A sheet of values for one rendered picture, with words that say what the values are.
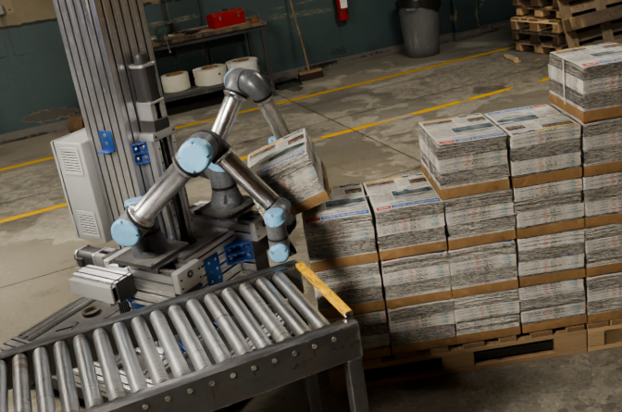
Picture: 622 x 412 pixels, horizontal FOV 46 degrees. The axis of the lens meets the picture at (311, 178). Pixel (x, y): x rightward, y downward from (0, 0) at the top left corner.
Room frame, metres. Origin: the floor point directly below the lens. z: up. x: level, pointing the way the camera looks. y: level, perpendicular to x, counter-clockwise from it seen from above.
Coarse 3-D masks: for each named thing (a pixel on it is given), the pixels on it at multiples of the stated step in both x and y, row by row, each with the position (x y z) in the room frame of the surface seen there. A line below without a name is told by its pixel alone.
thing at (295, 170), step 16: (304, 144) 2.95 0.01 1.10; (272, 160) 2.93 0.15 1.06; (288, 160) 2.82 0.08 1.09; (304, 160) 2.81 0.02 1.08; (272, 176) 2.82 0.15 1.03; (288, 176) 2.82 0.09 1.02; (304, 176) 2.82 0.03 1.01; (320, 176) 2.92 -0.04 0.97; (288, 192) 2.82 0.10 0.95; (304, 192) 2.82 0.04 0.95; (320, 192) 2.81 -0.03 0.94
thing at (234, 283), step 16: (256, 272) 2.45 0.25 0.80; (272, 272) 2.43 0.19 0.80; (288, 272) 2.45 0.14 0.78; (208, 288) 2.38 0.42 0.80; (224, 288) 2.37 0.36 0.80; (256, 288) 2.40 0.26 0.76; (160, 304) 2.32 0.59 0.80; (176, 304) 2.31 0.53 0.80; (224, 304) 2.36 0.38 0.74; (112, 320) 2.25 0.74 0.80; (128, 320) 2.25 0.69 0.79; (192, 320) 2.32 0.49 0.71; (64, 336) 2.19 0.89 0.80; (112, 336) 2.23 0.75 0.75; (0, 352) 2.15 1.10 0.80; (16, 352) 2.14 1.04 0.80; (48, 352) 2.16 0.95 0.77; (32, 368) 2.14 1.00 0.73
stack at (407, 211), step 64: (384, 192) 2.98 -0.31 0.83; (512, 192) 2.78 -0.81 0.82; (576, 192) 2.79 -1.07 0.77; (320, 256) 2.77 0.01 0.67; (448, 256) 2.78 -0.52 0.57; (512, 256) 2.78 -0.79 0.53; (576, 256) 2.78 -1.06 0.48; (384, 320) 2.78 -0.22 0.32; (448, 320) 2.78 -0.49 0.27; (512, 320) 2.78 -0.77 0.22
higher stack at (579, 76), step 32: (576, 64) 2.85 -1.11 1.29; (608, 64) 2.79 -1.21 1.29; (576, 96) 2.87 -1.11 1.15; (608, 96) 2.79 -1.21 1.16; (608, 128) 2.79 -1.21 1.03; (608, 160) 2.79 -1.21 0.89; (608, 192) 2.79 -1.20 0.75; (608, 224) 2.80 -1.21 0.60; (608, 256) 2.79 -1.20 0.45; (608, 288) 2.79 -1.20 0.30; (608, 320) 2.81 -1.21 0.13
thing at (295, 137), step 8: (288, 136) 3.15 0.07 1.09; (296, 136) 3.10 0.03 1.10; (304, 136) 3.06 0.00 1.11; (272, 144) 3.14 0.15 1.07; (280, 144) 3.09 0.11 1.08; (288, 144) 3.05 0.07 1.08; (312, 144) 3.14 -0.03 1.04; (256, 152) 3.14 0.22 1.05; (264, 152) 3.10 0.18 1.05; (272, 152) 3.06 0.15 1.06; (248, 160) 3.09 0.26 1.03; (256, 160) 3.05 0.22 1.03; (320, 160) 3.18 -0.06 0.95
